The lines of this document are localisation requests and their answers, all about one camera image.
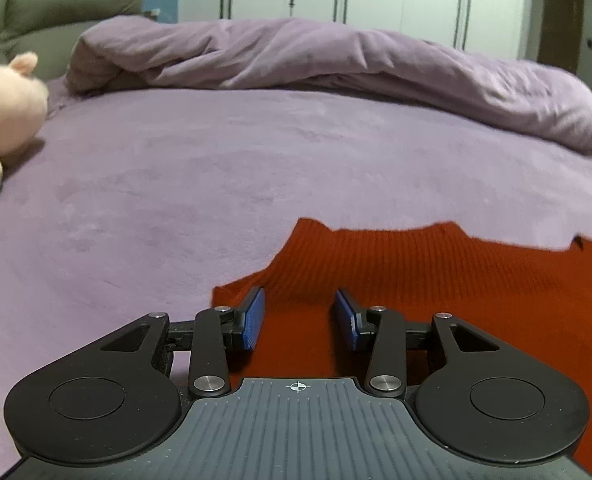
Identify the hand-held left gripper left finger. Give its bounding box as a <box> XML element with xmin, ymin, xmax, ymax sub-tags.
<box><xmin>98</xmin><ymin>286</ymin><xmax>267</xmax><ymax>398</ymax></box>

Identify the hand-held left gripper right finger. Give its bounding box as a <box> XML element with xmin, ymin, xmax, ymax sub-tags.
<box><xmin>330</xmin><ymin>289</ymin><xmax>502</xmax><ymax>398</ymax></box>

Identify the red knit cardigan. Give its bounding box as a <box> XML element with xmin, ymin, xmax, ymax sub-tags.
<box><xmin>212</xmin><ymin>217</ymin><xmax>592</xmax><ymax>480</ymax></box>

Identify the purple duvet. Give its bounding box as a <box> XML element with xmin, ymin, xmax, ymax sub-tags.
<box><xmin>66</xmin><ymin>15</ymin><xmax>592</xmax><ymax>155</ymax></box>

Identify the pink plush toy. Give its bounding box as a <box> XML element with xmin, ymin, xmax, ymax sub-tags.
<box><xmin>0</xmin><ymin>51</ymin><xmax>50</xmax><ymax>213</ymax></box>

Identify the dark wooden door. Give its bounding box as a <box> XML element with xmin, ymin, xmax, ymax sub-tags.
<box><xmin>536</xmin><ymin>0</ymin><xmax>585</xmax><ymax>70</ymax></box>

